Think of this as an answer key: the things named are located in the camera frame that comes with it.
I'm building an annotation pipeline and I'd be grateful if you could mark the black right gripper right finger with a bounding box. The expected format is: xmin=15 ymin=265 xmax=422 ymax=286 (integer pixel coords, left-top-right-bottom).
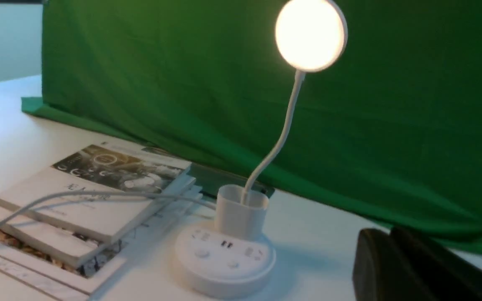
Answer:
xmin=390 ymin=227 xmax=482 ymax=301

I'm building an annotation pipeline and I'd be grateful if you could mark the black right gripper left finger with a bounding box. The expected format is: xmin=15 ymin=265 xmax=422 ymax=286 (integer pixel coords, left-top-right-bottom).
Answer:
xmin=352 ymin=228 xmax=430 ymax=301

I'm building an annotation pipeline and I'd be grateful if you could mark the white desk lamp with sockets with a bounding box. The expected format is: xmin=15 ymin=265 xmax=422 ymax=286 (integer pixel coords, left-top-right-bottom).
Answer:
xmin=173 ymin=0 xmax=348 ymax=299

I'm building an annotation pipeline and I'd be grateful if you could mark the green backdrop cloth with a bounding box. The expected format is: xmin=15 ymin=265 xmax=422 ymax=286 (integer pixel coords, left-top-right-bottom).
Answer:
xmin=22 ymin=0 xmax=482 ymax=254

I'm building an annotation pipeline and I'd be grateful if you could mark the top white book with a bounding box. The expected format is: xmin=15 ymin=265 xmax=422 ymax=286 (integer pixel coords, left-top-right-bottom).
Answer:
xmin=0 ymin=142 xmax=195 ymax=243

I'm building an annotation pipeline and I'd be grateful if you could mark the white book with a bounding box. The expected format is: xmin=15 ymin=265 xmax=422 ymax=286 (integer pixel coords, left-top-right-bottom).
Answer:
xmin=0 ymin=142 xmax=195 ymax=243
xmin=0 ymin=176 xmax=197 ymax=269

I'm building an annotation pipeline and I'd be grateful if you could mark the bottom book with circuit pattern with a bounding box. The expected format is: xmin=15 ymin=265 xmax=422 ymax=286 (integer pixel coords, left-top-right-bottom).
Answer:
xmin=0 ymin=214 xmax=185 ymax=301

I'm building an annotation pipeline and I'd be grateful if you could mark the white lamp power cable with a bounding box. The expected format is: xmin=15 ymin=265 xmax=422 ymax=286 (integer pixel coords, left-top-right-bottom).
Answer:
xmin=0 ymin=190 xmax=217 ymax=235

